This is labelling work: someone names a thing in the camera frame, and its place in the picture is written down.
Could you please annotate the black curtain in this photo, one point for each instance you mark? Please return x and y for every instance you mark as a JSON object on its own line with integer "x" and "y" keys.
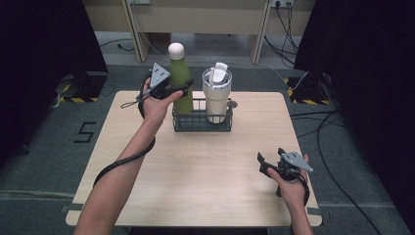
{"x": 375, "y": 81}
{"x": 39, "y": 65}

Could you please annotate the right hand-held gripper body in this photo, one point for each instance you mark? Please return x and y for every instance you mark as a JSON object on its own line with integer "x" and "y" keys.
{"x": 293, "y": 161}

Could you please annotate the person's right hand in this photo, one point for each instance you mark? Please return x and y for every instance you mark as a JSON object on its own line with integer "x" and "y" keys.
{"x": 293, "y": 191}

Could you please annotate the beige desk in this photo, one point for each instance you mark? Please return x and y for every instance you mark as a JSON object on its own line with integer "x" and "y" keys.
{"x": 195, "y": 16}

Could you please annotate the person's left hand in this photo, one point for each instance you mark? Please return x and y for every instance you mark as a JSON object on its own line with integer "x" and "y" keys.
{"x": 156, "y": 109}

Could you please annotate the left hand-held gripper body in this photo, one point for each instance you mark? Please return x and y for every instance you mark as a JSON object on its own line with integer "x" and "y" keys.
{"x": 159, "y": 76}

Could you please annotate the white wall socket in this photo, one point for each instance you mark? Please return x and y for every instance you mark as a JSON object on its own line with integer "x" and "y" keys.
{"x": 282, "y": 3}

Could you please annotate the black stand base striped tape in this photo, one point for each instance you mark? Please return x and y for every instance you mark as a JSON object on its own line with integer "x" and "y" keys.
{"x": 88, "y": 89}
{"x": 306, "y": 93}

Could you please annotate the white tumbler with clear lid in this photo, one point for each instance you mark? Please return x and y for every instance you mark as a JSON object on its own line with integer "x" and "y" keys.
{"x": 216, "y": 98}

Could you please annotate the green bottle with white cap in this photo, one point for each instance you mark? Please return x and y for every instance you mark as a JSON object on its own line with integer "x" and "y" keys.
{"x": 181, "y": 73}

